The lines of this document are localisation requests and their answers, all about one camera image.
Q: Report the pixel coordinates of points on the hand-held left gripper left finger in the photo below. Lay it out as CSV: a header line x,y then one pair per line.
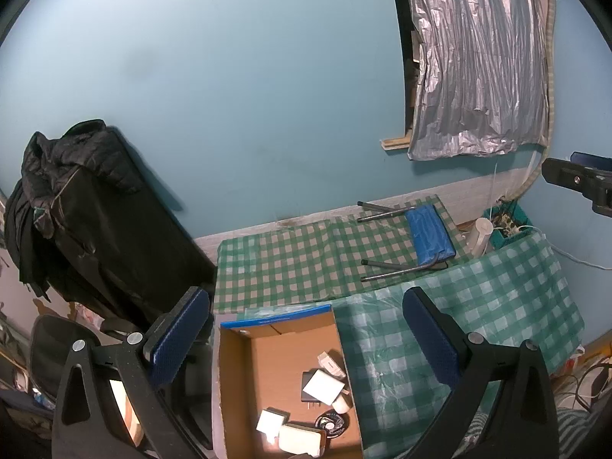
x,y
179,339

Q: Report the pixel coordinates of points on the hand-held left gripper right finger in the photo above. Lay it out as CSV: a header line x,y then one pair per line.
x,y
430,339

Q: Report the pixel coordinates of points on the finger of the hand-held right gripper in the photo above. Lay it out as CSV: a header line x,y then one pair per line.
x,y
569,174
593,160

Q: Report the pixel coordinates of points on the cardboard box with blue edge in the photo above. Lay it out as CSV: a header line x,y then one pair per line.
x,y
267,368

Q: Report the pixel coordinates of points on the white hexagonal device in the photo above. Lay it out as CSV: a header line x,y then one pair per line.
x,y
332,366

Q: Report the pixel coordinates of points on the large white square charger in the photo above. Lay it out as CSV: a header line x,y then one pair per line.
x,y
325,385

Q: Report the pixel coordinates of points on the small white square charger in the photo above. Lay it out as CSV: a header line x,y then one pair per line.
x,y
270,423

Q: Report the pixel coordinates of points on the black round fan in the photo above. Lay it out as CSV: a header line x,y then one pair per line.
x,y
332,425

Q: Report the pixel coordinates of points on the black power adapter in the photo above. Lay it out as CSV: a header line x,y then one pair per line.
x,y
306,382

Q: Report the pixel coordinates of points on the white rounded rectangular case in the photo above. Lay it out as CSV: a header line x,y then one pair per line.
x,y
301,440

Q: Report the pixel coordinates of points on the teal white checked plastic cloth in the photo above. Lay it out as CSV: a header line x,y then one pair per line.
x,y
502,296

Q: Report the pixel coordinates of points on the white round wooden board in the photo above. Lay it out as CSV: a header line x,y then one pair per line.
x,y
119,406

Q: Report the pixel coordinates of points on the blue plastic basket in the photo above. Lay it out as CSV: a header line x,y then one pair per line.
x,y
507,241

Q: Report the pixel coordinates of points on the folding stool with blue seat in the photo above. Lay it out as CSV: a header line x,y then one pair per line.
x,y
430,234

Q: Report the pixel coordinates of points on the white cylindrical appliance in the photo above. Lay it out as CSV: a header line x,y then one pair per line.
x,y
479,239

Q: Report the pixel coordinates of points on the black office chair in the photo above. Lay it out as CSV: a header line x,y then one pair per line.
x,y
62,349

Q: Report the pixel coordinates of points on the green beige checked cloth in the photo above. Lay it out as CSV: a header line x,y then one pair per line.
x,y
287,267

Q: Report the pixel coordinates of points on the black puffer jacket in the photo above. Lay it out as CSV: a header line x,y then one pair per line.
x,y
95,224

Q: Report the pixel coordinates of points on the silver foil curtain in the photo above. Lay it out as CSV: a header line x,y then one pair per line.
x,y
478,57

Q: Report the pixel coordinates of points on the wooden strip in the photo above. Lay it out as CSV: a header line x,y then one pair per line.
x,y
394,143

